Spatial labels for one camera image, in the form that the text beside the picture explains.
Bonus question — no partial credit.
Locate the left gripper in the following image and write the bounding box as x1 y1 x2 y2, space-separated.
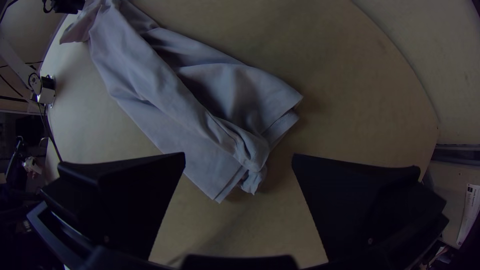
41 0 86 16

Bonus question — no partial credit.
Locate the light grey t-shirt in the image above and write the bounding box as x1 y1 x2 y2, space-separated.
58 0 304 205

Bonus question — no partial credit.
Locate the black cable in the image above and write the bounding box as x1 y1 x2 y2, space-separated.
36 103 64 163

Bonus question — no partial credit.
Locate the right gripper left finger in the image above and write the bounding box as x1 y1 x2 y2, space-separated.
38 151 187 260

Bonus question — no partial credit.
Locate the white poster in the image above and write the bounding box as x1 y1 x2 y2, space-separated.
455 182 480 249

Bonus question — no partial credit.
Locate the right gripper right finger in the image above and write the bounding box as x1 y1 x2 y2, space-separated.
291 153 450 264

